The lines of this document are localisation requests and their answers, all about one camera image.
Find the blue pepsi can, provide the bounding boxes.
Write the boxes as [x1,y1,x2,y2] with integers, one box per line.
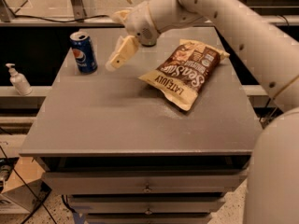
[70,32,98,74]

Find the drawer with knob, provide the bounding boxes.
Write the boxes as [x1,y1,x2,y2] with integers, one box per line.
[69,196,225,215]
[42,171,247,195]

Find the middle drawer with knob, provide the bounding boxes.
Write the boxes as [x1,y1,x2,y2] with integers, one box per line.
[69,196,225,215]

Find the black cable on floor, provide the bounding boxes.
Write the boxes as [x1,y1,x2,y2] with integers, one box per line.
[0,126,59,224]

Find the metal bracket left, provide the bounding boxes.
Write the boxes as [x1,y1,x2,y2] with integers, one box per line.
[70,0,86,20]

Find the brown chips bag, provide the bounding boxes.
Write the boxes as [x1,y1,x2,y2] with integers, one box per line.
[139,39,230,111]

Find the bottom drawer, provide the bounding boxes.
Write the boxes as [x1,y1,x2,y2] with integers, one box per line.
[86,214,212,224]

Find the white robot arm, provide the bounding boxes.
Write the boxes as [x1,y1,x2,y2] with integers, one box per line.
[111,0,299,224]

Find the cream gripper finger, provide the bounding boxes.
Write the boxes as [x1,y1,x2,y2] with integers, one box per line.
[106,35,140,71]
[110,9,131,25]

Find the white pump bottle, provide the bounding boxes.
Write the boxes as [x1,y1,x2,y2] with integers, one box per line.
[6,63,32,96]

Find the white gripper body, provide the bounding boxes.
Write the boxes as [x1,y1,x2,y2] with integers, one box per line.
[124,1,160,47]

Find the cardboard box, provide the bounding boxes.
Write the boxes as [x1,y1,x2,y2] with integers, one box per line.
[0,157,44,215]

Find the top drawer with knob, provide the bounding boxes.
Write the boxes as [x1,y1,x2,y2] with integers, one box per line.
[42,171,247,195]

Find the black cable on ledge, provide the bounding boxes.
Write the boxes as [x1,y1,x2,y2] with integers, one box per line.
[8,7,108,24]

